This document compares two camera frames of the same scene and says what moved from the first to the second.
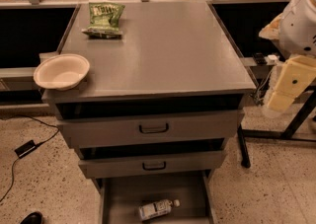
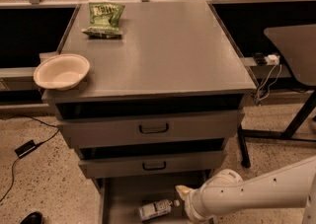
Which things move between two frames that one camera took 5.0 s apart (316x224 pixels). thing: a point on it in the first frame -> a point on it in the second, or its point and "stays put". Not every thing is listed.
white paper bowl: (61, 72) stays put
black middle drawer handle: (154, 169) stays put
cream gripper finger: (294, 77) -> (183, 190)
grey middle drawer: (170, 164) stays put
